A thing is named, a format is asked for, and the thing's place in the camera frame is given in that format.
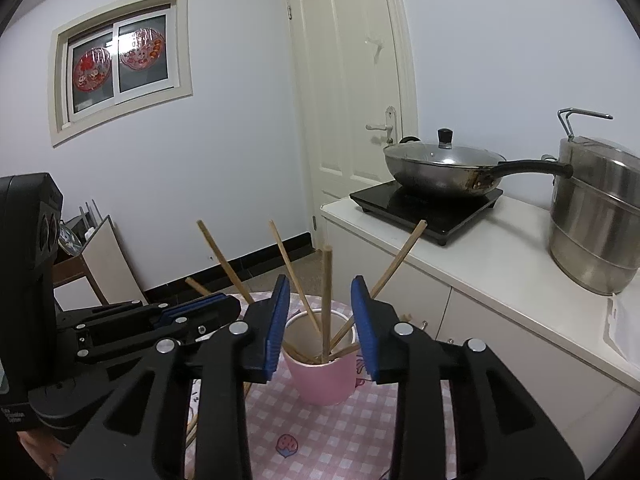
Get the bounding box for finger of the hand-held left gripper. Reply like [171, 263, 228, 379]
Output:
[75, 324, 227, 367]
[56, 293, 242, 333]

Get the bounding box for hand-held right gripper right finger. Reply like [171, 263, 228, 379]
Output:
[350, 275, 586, 480]

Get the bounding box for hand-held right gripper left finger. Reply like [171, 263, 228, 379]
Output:
[54, 274, 292, 480]

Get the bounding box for set of wooden chopsticks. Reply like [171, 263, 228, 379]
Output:
[185, 219, 429, 461]

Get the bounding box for pink cup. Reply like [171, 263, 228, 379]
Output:
[282, 310, 366, 407]

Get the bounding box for glass pot lid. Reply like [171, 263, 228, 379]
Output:
[59, 219, 83, 256]

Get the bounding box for white and brown side cabinet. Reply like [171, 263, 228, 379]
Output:
[52, 215, 148, 311]

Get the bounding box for metal rack rods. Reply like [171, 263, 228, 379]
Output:
[79, 201, 103, 233]

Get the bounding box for pink checked tablecloth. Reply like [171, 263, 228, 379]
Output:
[182, 290, 458, 480]

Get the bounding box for black induction cooktop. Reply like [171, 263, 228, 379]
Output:
[349, 180, 505, 247]

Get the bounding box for white kitchen cabinet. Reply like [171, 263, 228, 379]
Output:
[320, 194, 640, 480]

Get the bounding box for glass wok lid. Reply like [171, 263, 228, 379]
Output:
[387, 128, 503, 167]

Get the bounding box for round red window decoration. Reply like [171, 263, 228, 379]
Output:
[72, 46, 113, 93]
[119, 29, 165, 68]

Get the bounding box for white framed window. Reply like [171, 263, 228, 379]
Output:
[48, 0, 194, 148]

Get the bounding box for cream panel door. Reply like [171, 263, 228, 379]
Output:
[282, 0, 418, 251]

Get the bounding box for stainless steel steamer pot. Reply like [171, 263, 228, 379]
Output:
[542, 107, 640, 296]

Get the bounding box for steel wok with black handle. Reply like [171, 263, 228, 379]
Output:
[383, 135, 573, 198]

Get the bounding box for metal door handle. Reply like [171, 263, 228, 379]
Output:
[365, 106, 398, 145]

